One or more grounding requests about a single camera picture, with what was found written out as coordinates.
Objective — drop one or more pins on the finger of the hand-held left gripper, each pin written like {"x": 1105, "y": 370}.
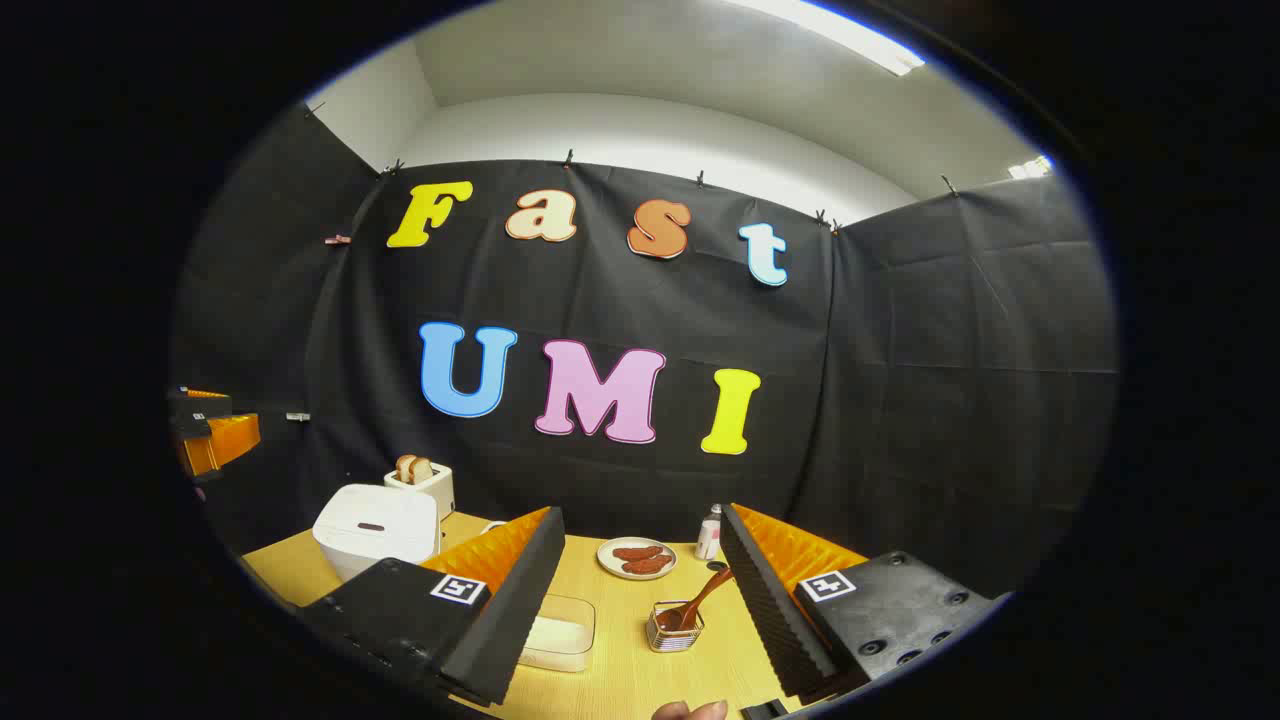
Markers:
{"x": 205, "y": 392}
{"x": 225, "y": 445}

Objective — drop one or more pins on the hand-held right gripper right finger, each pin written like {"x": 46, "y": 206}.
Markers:
{"x": 765, "y": 610}

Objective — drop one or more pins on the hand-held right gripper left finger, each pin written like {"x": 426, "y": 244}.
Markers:
{"x": 510, "y": 620}

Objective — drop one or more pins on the clear plastic rice box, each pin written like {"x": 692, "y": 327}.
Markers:
{"x": 560, "y": 640}

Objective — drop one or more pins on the brown wooden spoon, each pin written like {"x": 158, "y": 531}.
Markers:
{"x": 700, "y": 597}

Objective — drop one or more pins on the white rice cooker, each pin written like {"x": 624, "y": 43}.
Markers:
{"x": 375, "y": 525}

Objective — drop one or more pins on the small clear bottle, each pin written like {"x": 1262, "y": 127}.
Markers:
{"x": 708, "y": 540}

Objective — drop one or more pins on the white round plate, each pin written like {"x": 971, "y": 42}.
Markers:
{"x": 606, "y": 558}

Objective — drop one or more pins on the red sausage piece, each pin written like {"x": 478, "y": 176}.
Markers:
{"x": 648, "y": 566}
{"x": 638, "y": 552}

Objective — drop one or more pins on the white toaster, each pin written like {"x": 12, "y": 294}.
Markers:
{"x": 437, "y": 492}

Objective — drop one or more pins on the toast bread slice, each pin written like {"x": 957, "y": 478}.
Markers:
{"x": 423, "y": 470}
{"x": 404, "y": 468}

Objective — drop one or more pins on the black backdrop cloth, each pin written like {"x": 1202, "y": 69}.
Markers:
{"x": 900, "y": 350}

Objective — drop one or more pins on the short ceiling light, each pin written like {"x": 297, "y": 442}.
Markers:
{"x": 1030, "y": 168}

